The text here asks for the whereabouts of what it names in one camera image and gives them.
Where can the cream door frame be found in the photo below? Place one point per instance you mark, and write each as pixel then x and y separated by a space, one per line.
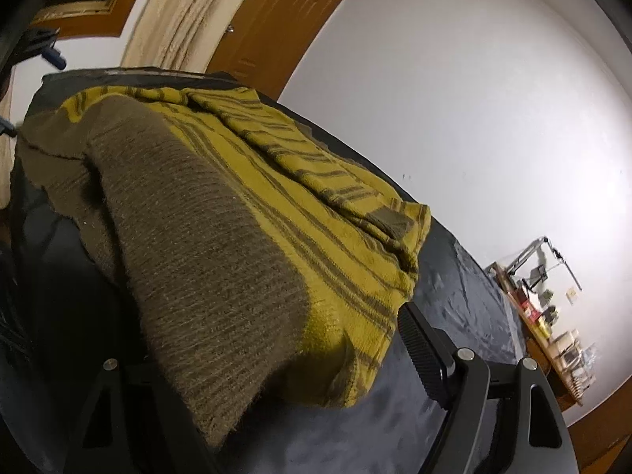
pixel 192 5

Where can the red box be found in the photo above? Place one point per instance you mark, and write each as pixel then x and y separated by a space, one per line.
pixel 531 312

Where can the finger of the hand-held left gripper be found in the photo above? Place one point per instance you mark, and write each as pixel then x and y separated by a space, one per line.
pixel 7 127
pixel 55 57

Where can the brown wooden door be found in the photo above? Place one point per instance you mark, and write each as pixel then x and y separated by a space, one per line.
pixel 291 10

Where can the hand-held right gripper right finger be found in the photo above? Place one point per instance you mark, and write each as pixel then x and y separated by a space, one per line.
pixel 419 350

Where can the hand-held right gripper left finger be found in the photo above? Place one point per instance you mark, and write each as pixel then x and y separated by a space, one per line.
pixel 131 405

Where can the yellow striped knit sweater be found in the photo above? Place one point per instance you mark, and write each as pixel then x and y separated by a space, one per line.
pixel 222 256

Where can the wooden shelf unit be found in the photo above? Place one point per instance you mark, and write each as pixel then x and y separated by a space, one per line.
pixel 548 345

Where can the yellow wall note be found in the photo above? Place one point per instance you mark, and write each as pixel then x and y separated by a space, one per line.
pixel 572 296

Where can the metal desk lamp stand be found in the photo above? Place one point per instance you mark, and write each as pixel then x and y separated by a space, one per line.
pixel 538 266

